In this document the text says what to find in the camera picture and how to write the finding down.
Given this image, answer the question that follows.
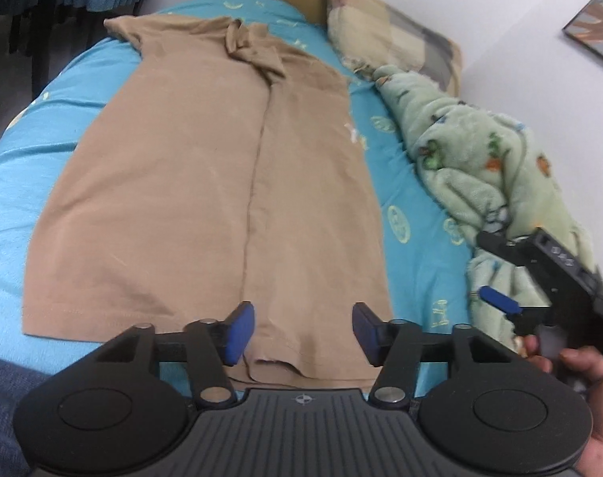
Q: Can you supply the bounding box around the person's leg in jeans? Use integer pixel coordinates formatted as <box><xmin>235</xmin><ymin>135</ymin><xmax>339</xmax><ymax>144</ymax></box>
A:
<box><xmin>0</xmin><ymin>354</ymin><xmax>51</xmax><ymax>477</ymax></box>

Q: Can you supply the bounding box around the green fleece printed blanket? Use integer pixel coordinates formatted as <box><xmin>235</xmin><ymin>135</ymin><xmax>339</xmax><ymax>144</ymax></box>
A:
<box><xmin>371</xmin><ymin>64</ymin><xmax>603</xmax><ymax>359</ymax></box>

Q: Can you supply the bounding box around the person's right hand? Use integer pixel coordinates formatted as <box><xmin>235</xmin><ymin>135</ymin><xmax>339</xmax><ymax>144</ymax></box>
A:
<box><xmin>523</xmin><ymin>335</ymin><xmax>603</xmax><ymax>477</ymax></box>

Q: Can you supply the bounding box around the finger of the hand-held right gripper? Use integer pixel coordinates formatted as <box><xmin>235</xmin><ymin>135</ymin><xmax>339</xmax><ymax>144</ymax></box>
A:
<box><xmin>475</xmin><ymin>231</ymin><xmax>529</xmax><ymax>268</ymax></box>
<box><xmin>479</xmin><ymin>285</ymin><xmax>552</xmax><ymax>320</ymax></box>

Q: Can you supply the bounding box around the plaid pillow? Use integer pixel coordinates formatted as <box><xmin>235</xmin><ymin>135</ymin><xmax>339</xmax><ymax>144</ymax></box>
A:
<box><xmin>320</xmin><ymin>0</ymin><xmax>464</xmax><ymax>99</ymax></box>

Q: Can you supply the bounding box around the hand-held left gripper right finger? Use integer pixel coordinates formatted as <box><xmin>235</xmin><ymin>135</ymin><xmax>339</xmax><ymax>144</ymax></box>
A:
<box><xmin>352</xmin><ymin>301</ymin><xmax>528</xmax><ymax>407</ymax></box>

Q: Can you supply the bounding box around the framed leaf wall picture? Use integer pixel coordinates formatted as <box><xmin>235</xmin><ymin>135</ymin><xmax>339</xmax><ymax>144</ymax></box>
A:
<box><xmin>562</xmin><ymin>0</ymin><xmax>603</xmax><ymax>73</ymax></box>

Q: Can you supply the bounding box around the bed with blue smiley sheet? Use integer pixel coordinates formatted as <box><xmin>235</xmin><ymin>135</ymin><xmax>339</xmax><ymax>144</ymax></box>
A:
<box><xmin>0</xmin><ymin>0</ymin><xmax>531</xmax><ymax>408</ymax></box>

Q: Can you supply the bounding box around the tan polo shirt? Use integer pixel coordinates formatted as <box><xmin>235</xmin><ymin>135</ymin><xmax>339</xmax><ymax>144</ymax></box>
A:
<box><xmin>22</xmin><ymin>14</ymin><xmax>395</xmax><ymax>391</ymax></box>

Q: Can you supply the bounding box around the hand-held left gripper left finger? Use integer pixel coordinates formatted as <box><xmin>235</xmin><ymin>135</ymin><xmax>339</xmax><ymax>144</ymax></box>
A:
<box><xmin>80</xmin><ymin>301</ymin><xmax>257</xmax><ymax>407</ymax></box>

